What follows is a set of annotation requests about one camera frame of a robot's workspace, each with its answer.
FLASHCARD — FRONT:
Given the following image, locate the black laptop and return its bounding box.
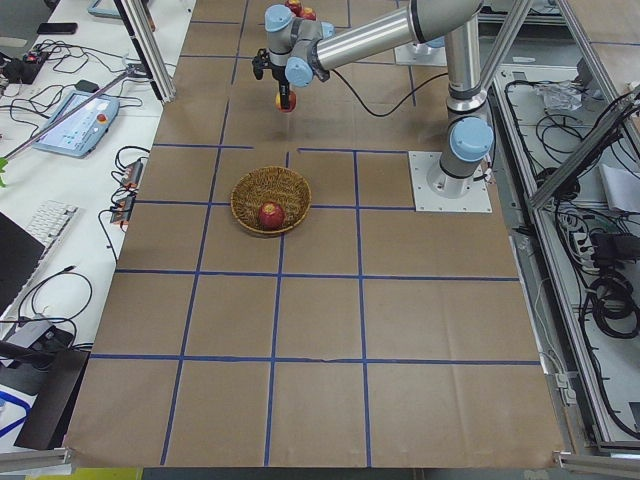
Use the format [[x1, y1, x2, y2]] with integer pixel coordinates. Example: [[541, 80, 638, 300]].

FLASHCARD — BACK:
[[0, 213, 44, 313]]

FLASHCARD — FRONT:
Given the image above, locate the aluminium frame post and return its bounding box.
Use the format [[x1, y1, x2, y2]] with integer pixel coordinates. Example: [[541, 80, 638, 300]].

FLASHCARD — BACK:
[[114, 0, 176, 104]]

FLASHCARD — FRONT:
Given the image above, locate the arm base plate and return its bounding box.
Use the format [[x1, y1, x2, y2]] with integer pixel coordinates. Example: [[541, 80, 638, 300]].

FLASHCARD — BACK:
[[408, 151, 492, 214], [394, 43, 447, 67]]

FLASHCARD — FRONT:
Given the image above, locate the dark red apple in basket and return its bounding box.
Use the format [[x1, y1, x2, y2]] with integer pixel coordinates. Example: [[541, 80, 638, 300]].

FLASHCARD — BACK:
[[258, 201, 285, 231]]

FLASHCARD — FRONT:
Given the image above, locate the teach pendant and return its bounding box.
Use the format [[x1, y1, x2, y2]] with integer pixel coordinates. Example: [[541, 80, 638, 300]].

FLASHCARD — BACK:
[[33, 95, 120, 158]]

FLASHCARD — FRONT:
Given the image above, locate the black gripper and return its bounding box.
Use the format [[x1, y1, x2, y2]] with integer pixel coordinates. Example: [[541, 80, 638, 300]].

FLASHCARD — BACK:
[[272, 67, 292, 112]]

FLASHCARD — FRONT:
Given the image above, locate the red apple on plate side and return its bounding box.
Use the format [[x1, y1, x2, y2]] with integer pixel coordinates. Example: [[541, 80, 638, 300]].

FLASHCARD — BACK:
[[299, 7, 317, 21]]

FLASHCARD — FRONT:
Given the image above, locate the yellow-red apple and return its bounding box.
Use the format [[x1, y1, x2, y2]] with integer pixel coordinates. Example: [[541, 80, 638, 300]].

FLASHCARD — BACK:
[[275, 91, 297, 112]]

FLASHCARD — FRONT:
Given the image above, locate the red apple on plate back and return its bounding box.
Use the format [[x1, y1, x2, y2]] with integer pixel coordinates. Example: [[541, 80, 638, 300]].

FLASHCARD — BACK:
[[284, 0, 303, 17]]

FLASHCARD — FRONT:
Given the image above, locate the white keyboard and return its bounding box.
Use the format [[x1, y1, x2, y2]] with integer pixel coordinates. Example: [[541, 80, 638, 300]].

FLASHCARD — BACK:
[[25, 200, 79, 261]]

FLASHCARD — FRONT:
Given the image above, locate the black braided cable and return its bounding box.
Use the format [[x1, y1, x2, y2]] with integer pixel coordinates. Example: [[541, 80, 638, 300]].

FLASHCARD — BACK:
[[329, 67, 450, 118]]

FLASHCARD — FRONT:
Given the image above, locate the brown wicker basket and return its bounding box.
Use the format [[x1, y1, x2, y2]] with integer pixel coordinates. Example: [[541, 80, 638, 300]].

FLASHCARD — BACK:
[[230, 166, 311, 236]]

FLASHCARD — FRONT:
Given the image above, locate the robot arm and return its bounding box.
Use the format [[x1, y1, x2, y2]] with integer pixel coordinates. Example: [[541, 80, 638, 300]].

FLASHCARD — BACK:
[[252, 1, 494, 199]]

